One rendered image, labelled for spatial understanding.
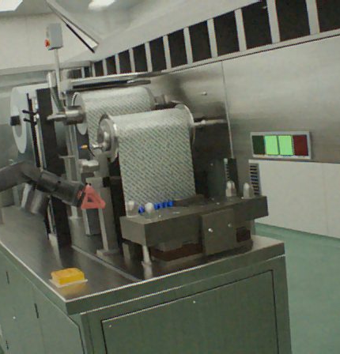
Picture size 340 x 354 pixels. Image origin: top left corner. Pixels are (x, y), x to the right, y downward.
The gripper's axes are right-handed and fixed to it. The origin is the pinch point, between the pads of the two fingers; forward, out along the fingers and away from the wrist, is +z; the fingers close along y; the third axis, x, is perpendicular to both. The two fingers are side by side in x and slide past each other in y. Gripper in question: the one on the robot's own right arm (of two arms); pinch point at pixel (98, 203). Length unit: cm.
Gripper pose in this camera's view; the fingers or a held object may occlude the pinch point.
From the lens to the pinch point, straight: 159.4
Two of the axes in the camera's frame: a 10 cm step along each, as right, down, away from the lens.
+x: 3.4, -9.3, 1.4
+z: 8.1, 3.7, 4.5
